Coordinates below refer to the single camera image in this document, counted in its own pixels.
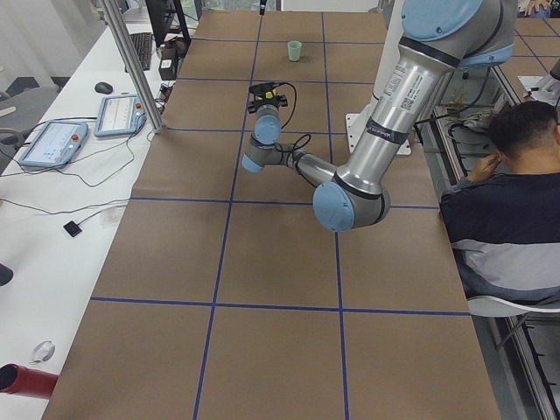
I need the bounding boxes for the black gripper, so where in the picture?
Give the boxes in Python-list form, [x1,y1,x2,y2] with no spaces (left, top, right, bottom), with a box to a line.
[254,94,283,115]

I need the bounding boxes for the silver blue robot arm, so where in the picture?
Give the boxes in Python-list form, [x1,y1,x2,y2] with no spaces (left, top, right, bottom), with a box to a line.
[241,1,518,232]

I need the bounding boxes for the green plastic cup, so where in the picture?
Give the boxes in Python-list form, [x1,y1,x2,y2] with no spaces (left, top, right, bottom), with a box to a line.
[287,40,303,62]

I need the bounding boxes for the black keyboard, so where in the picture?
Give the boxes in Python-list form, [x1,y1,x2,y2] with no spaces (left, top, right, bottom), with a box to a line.
[129,32,153,71]

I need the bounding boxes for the far blue teach pendant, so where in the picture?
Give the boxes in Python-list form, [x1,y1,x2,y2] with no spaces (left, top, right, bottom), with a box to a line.
[94,94,146,137]

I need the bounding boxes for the blue teach pendant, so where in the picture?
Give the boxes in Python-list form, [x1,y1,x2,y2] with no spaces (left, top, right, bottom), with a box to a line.
[94,94,146,137]
[18,121,88,168]

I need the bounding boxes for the black computer mouse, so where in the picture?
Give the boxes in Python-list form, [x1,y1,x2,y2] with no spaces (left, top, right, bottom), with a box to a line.
[94,81,114,95]

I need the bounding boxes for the brown paper table mat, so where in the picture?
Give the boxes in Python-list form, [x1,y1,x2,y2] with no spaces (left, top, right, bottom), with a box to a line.
[45,11,500,419]

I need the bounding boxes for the near blue teach pendant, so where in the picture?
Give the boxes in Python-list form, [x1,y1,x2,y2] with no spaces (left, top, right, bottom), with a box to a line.
[18,121,88,168]

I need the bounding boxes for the small black square device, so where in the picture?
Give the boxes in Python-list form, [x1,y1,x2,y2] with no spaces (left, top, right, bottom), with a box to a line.
[63,220,82,237]

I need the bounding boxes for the seated person dark shirt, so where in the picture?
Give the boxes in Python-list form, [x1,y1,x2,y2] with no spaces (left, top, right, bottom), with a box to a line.
[440,101,559,304]

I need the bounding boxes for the red cylinder bottle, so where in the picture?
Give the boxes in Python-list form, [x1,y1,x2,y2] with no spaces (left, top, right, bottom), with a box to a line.
[1,364,59,399]

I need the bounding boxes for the white camera mast with base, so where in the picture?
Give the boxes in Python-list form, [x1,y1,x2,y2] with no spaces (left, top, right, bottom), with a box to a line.
[345,0,415,157]

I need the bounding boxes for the aluminium frame post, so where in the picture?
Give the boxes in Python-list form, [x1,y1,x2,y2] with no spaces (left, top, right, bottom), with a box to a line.
[101,0,164,134]

